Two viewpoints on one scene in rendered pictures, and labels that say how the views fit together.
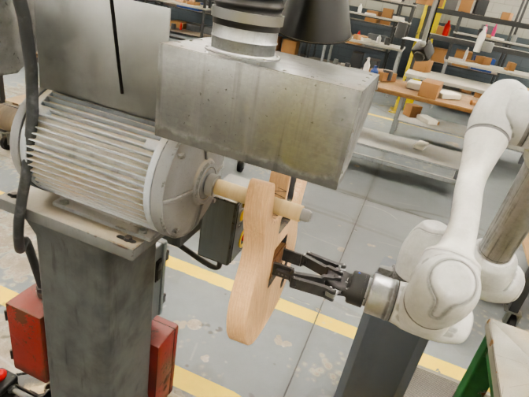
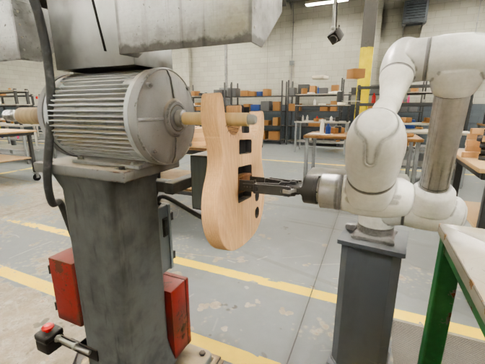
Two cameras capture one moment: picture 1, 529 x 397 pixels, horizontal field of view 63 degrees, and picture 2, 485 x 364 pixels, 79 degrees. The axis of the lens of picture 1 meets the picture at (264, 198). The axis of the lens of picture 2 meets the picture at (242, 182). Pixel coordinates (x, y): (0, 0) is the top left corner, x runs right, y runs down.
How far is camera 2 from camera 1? 0.39 m
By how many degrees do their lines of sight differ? 14
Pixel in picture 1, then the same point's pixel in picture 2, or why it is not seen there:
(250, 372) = (261, 336)
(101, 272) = (107, 206)
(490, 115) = (394, 57)
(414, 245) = not seen: hidden behind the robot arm
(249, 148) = (182, 34)
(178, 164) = (147, 91)
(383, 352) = (364, 294)
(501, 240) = (435, 169)
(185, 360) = (208, 331)
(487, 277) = (433, 206)
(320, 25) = not seen: outside the picture
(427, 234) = not seen: hidden behind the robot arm
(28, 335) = (65, 282)
